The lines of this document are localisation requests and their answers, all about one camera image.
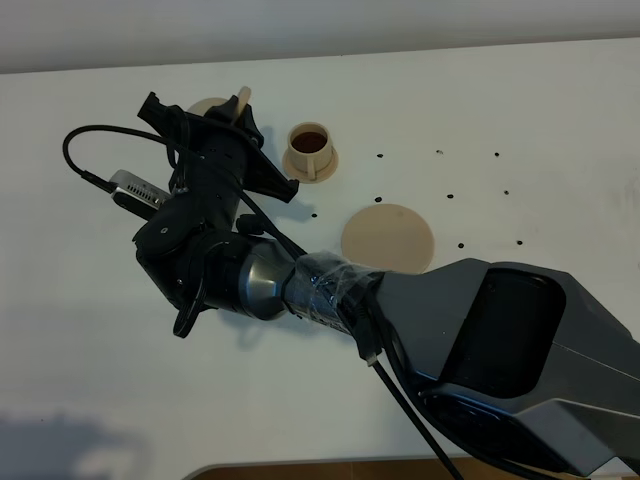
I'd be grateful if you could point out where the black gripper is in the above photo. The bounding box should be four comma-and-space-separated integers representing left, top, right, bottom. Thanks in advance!
138, 92, 299, 225

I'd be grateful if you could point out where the beige saucer rear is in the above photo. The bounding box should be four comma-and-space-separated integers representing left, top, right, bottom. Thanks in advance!
282, 148, 339, 184

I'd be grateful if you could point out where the beige teacup rear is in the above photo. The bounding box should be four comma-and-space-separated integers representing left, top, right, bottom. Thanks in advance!
285, 122, 335, 178

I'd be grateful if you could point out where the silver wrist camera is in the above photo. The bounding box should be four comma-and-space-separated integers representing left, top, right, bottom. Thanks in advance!
109, 170, 170, 220

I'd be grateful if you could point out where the beige teapot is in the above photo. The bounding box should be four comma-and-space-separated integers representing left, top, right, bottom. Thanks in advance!
188, 86, 251, 124

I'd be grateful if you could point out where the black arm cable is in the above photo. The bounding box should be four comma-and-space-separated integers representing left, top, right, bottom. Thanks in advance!
62, 124, 461, 480

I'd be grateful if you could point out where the beige teapot saucer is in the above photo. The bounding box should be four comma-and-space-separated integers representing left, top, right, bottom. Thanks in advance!
341, 204, 435, 274

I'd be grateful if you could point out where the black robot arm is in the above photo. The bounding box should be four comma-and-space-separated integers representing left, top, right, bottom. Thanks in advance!
134, 95, 639, 479

